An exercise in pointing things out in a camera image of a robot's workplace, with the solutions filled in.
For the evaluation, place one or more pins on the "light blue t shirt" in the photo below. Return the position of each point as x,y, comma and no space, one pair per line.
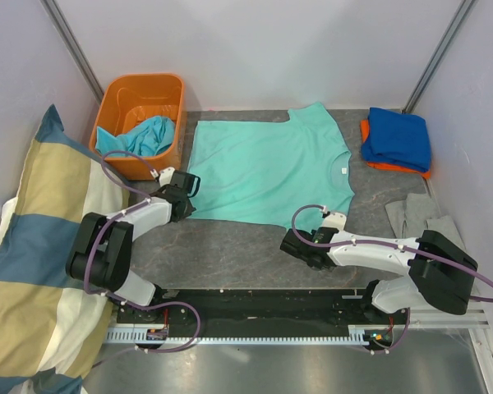
150,138

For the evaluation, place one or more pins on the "aluminium corner post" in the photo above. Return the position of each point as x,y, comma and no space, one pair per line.
63,28
456,23

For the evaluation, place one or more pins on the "orange plastic basket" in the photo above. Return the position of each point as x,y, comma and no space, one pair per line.
128,102

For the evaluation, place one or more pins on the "right aluminium corner post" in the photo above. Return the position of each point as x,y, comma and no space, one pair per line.
456,23

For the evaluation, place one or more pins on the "white slotted cable duct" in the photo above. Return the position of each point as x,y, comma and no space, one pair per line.
145,336

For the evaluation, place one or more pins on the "folded orange t shirt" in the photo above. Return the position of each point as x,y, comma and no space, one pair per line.
365,131

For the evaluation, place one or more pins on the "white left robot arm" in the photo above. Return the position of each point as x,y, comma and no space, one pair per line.
101,253

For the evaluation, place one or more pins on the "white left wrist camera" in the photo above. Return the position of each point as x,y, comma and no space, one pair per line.
163,177

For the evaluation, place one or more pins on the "folded blue t shirt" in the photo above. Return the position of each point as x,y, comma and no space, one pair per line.
397,138

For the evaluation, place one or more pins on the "left aluminium corner post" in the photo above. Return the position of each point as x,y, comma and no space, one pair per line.
63,28

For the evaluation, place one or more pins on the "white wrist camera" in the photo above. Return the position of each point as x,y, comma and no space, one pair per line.
333,219
163,177

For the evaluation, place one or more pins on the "mint green t shirt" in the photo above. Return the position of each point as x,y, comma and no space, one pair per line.
265,172

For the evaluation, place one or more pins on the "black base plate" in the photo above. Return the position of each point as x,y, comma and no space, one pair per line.
278,313

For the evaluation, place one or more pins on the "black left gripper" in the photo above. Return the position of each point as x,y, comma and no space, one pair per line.
188,213

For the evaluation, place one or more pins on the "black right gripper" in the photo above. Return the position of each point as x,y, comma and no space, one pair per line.
313,231

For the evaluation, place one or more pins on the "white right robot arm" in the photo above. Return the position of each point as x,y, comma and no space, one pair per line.
421,281

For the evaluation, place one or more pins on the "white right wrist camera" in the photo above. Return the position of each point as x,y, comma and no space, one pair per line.
333,219

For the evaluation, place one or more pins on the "grey cloth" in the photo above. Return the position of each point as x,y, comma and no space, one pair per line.
418,212

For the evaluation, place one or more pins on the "striped blue beige pillow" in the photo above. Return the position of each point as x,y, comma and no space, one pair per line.
51,331

